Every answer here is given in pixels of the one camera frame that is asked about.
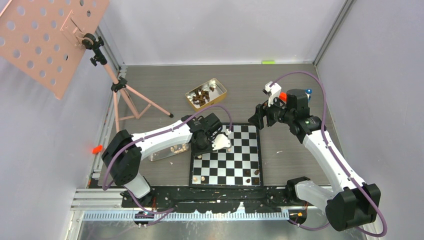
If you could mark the orange clip on rail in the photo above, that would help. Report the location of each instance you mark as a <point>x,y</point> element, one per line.
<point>96,150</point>

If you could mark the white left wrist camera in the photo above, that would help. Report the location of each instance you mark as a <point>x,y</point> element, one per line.
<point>222,141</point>

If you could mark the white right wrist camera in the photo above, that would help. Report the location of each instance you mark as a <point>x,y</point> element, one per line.
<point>272,90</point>

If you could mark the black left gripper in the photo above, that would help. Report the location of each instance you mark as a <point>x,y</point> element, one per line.
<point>196,151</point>

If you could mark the black white chessboard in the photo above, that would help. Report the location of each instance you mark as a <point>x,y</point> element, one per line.
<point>232,167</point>

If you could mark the red toy block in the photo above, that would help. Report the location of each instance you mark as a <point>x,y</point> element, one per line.
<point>283,96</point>

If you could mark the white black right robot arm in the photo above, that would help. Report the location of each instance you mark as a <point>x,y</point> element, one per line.
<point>351,202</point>

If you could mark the pink perforated music stand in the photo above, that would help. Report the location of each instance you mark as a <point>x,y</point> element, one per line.
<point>47,39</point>

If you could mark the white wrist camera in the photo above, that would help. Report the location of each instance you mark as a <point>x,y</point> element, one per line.
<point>272,90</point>
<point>222,141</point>

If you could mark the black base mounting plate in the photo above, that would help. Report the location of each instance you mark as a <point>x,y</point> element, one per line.
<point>185,199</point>

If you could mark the silver tin lid tray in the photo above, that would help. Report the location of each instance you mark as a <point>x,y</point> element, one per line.
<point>169,152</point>

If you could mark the gold tin with dark pieces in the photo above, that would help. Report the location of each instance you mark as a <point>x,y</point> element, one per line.
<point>206,94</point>

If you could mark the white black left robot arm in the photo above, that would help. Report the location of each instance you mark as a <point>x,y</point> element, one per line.
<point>125,152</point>

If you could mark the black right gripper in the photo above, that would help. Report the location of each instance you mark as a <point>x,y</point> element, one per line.
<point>257,119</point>

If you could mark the green tape marker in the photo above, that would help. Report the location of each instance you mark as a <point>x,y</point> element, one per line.
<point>268,62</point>

